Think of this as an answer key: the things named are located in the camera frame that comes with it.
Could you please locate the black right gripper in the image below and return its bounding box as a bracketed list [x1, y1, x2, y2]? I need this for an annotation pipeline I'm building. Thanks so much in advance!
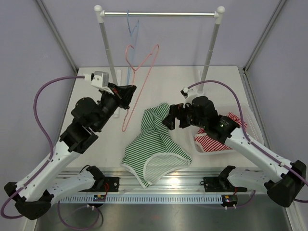
[162, 102, 207, 130]

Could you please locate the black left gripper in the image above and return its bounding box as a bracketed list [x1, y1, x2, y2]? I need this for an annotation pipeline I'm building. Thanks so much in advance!
[94, 83, 137, 131]

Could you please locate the pink wire hanger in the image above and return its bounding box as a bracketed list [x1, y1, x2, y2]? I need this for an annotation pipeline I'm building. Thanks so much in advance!
[121, 44, 160, 132]

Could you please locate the green striped tank top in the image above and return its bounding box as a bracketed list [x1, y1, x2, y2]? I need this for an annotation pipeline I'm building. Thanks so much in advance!
[121, 103, 193, 188]

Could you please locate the red striped tank top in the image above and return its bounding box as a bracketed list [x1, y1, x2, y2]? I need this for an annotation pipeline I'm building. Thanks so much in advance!
[194, 112, 248, 153]

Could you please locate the blue wire hanger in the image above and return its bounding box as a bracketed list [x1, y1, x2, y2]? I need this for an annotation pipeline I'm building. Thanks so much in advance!
[126, 9, 141, 85]

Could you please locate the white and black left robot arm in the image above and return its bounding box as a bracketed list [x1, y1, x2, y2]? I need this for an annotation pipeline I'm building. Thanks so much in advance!
[4, 83, 137, 220]

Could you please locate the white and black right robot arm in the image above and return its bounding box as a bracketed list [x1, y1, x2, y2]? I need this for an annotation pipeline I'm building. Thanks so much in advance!
[162, 96, 307, 207]

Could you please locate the white plastic basket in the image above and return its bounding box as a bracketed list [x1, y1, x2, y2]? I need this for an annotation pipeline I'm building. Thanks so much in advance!
[188, 103, 264, 155]

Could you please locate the white and silver clothes rack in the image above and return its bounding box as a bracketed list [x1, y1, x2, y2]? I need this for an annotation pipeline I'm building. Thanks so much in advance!
[94, 5, 226, 118]

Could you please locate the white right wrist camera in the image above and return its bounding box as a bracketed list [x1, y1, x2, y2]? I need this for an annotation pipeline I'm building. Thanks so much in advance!
[180, 87, 199, 103]

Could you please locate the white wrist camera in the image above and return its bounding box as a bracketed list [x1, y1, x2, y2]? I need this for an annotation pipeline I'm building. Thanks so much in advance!
[84, 71, 113, 94]
[180, 87, 199, 103]

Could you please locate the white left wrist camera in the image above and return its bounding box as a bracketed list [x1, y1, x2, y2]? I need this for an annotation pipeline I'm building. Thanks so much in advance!
[84, 71, 113, 94]

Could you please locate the left aluminium frame post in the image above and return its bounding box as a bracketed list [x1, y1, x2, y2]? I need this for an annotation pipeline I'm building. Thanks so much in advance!
[34, 0, 78, 74]

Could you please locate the aluminium frame post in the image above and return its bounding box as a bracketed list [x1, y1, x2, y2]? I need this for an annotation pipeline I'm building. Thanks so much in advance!
[34, 0, 78, 74]
[243, 0, 288, 73]

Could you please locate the white slotted cable duct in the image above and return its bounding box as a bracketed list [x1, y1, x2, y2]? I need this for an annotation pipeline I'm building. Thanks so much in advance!
[60, 194, 222, 204]

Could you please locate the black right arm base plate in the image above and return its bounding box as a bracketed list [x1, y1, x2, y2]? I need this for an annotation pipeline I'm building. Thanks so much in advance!
[200, 176, 248, 193]

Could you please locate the right aluminium frame post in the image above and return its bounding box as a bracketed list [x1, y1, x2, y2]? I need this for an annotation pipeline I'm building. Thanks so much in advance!
[243, 0, 288, 73]

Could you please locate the aluminium mounting rail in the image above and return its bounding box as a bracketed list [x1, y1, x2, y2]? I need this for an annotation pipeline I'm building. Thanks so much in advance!
[32, 167, 294, 194]

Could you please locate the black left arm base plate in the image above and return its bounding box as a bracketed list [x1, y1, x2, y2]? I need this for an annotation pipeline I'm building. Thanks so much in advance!
[81, 176, 120, 193]

